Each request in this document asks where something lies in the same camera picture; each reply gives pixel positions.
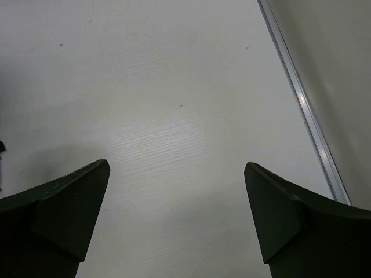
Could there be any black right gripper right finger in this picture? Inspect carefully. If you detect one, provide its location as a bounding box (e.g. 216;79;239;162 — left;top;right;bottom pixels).
244;162;370;277

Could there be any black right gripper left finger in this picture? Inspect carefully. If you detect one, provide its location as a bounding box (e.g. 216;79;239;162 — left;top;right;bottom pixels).
1;159;110;277

